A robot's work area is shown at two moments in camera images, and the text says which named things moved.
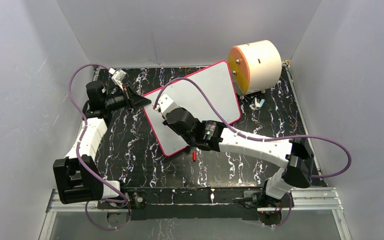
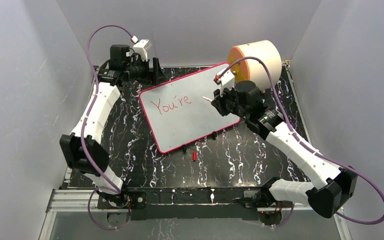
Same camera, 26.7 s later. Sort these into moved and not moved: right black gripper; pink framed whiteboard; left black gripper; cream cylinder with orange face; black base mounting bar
Moved: left black gripper; right black gripper
Not moved: pink framed whiteboard; cream cylinder with orange face; black base mounting bar
